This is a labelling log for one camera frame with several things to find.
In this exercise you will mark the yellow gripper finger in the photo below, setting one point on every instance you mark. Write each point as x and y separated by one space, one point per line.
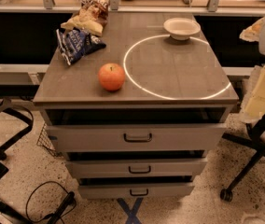
253 104
251 33

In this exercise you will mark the white paper bowl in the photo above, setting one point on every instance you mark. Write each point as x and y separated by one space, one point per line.
181 28

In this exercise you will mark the red apple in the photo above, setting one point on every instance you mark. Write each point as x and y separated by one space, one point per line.
111 76

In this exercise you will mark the black office chair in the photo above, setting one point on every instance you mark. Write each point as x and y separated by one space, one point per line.
256 141

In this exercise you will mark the top grey drawer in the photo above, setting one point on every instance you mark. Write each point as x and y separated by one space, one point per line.
109 138

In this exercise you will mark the grey drawer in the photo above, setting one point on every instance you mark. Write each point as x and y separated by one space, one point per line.
109 138
135 168
135 190

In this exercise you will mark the middle grey drawer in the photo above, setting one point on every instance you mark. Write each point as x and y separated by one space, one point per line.
135 168

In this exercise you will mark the grey drawer cabinet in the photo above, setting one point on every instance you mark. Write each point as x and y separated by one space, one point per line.
166 82

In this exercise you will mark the brown crumpled chip bag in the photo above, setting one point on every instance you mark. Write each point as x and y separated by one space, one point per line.
92 16

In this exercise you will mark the bottom grey drawer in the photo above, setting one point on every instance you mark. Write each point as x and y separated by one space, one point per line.
135 190

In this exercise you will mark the blue chip bag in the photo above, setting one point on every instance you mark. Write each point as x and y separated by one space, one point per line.
77 43

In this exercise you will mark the blue tape cross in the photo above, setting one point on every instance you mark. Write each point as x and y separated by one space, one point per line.
131 212

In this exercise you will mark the wire mesh basket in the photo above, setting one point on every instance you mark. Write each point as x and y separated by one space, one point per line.
44 142

